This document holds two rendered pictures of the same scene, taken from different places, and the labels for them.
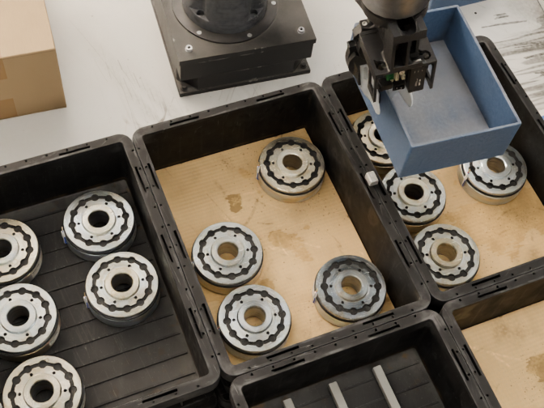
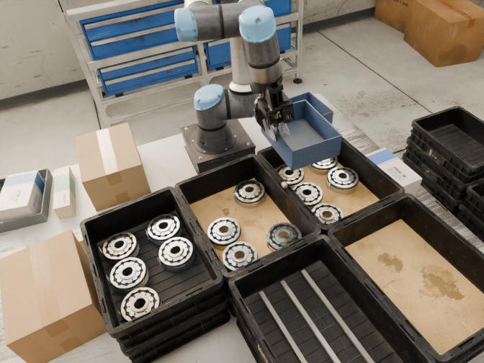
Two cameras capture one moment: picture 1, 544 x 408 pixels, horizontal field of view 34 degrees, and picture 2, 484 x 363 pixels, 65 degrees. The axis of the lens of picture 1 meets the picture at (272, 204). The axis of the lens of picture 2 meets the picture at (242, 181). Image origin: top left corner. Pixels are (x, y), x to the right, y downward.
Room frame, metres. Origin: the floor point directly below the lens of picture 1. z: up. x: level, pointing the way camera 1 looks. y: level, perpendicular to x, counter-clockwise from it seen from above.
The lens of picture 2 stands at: (-0.14, -0.11, 1.78)
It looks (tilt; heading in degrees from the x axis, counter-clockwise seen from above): 44 degrees down; 7
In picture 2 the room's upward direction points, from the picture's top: 6 degrees counter-clockwise
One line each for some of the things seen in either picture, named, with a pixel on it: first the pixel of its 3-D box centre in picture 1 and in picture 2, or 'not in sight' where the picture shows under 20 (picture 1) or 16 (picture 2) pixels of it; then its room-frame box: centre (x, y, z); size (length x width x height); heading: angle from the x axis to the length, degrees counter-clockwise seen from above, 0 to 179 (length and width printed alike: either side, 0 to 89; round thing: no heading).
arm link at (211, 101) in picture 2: not in sight; (212, 105); (1.11, 0.13, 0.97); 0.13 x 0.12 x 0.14; 99
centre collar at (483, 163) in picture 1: (495, 165); (343, 176); (0.81, -0.33, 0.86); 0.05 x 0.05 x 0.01
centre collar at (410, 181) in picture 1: (413, 192); (307, 192); (0.74, -0.21, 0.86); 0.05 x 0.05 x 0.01
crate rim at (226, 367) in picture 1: (275, 218); (242, 209); (0.62, -0.01, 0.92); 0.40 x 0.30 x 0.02; 30
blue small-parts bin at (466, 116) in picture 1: (429, 88); (299, 133); (0.75, -0.18, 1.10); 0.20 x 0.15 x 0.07; 26
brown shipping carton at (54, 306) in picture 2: not in sight; (53, 294); (0.42, 0.56, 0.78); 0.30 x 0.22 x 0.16; 32
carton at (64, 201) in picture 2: not in sight; (64, 191); (0.90, 0.74, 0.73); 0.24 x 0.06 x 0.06; 22
